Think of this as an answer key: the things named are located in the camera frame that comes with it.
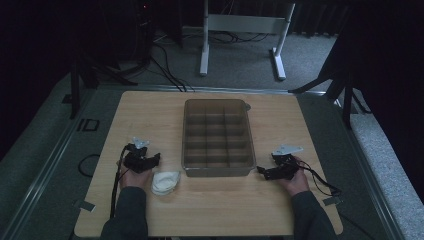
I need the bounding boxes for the person's left hand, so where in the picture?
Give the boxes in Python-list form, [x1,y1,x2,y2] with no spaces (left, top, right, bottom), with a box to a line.
[117,159,154,192]

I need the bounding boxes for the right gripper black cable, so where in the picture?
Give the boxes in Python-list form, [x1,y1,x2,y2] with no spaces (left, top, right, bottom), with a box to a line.
[294,157,343,198]

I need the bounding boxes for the person's right hand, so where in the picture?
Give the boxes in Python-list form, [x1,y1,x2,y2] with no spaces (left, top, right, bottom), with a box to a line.
[277,156,311,198]

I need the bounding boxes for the white socks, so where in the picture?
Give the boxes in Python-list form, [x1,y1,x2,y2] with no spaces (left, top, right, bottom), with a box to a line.
[150,170,182,197]

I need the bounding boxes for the grey tape piece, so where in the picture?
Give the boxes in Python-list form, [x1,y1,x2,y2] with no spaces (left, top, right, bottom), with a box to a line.
[322,196,344,207]
[75,199,97,213]

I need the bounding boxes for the black floor cables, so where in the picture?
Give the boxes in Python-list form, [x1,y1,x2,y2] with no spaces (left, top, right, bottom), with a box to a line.
[99,29,271,93]

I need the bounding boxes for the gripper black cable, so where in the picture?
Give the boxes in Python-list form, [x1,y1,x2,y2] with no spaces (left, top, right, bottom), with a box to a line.
[109,143,135,220]
[294,157,343,198]

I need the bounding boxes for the grey divided storage box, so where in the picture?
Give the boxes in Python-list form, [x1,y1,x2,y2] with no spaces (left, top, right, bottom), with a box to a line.
[181,98,257,178]

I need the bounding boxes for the black cable loop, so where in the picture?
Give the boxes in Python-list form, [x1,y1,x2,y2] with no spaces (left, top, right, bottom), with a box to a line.
[77,153,101,178]

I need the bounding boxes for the black stand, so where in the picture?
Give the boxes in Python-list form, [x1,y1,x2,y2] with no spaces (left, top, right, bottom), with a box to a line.
[69,43,139,120]
[287,59,372,130]

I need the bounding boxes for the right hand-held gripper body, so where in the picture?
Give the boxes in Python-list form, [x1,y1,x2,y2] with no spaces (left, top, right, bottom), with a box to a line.
[263,144,305,181]

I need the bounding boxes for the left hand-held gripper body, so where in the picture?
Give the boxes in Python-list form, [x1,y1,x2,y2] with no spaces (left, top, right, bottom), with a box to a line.
[123,136,158,174]

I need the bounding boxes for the white metal desk frame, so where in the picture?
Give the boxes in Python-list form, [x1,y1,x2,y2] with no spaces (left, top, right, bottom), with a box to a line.
[199,0,297,82]

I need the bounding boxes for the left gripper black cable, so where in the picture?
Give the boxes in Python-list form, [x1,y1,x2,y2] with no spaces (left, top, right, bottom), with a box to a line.
[109,143,135,220]

